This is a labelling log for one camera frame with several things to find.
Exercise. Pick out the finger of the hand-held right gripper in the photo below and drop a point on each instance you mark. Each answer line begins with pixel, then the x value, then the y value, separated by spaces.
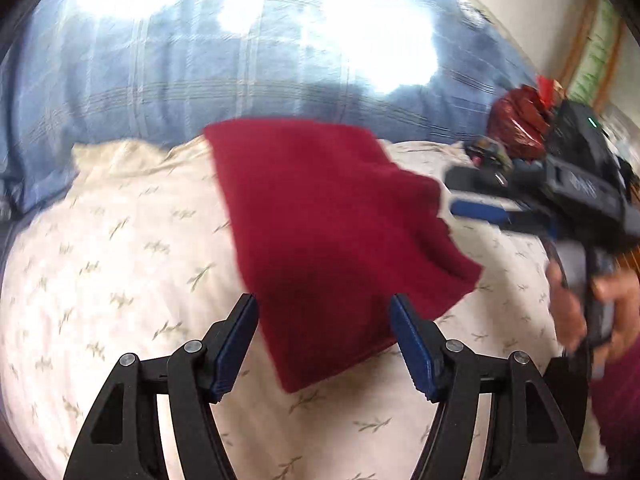
pixel 480 208
pixel 465 177

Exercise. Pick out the cream leaf-print bedsheet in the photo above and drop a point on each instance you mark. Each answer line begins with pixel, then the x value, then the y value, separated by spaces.
pixel 125 260

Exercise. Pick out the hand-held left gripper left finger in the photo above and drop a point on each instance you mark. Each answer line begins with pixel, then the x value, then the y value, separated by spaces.
pixel 234 345

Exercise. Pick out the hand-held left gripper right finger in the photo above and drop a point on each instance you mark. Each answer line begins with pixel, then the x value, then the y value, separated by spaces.
pixel 412 345

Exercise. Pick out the person's maroon clothing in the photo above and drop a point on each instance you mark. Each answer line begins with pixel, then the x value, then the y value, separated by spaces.
pixel 622 410

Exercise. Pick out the dark red small garment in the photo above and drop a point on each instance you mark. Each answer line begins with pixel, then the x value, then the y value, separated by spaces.
pixel 325 235

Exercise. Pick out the dark small box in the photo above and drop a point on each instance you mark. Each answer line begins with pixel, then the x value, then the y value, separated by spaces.
pixel 487 152

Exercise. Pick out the blue plaid blanket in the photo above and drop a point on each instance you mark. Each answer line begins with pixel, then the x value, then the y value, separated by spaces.
pixel 150 85

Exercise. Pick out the person's right hand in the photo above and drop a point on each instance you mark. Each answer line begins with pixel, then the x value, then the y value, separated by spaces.
pixel 622 310

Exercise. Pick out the wooden furniture frame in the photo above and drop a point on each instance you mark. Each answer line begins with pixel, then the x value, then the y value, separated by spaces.
pixel 597 50

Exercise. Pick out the grey cloth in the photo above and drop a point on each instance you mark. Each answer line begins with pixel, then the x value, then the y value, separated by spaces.
pixel 7 235

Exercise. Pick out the red plastic bag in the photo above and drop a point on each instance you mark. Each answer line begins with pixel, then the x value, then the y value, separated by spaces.
pixel 517 115

